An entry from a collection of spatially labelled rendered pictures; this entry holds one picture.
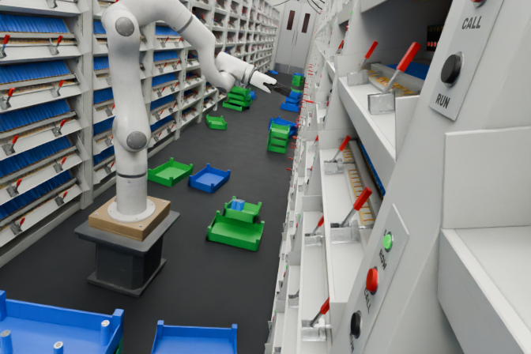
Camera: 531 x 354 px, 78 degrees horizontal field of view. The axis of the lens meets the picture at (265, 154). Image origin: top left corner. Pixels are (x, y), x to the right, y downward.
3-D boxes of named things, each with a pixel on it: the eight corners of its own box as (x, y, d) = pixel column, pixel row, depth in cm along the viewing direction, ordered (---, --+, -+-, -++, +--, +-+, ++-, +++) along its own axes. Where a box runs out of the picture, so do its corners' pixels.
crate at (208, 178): (212, 193, 238) (213, 183, 235) (187, 185, 243) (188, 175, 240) (229, 178, 265) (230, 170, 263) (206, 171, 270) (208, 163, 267)
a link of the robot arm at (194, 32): (175, 44, 115) (234, 95, 135) (194, 9, 120) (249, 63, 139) (163, 48, 122) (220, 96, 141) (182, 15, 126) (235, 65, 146)
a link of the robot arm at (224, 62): (241, 78, 133) (250, 60, 136) (211, 65, 133) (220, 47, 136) (239, 87, 142) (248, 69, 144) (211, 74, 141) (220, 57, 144)
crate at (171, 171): (171, 187, 236) (171, 177, 233) (146, 178, 240) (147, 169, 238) (192, 173, 263) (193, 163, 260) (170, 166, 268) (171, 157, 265)
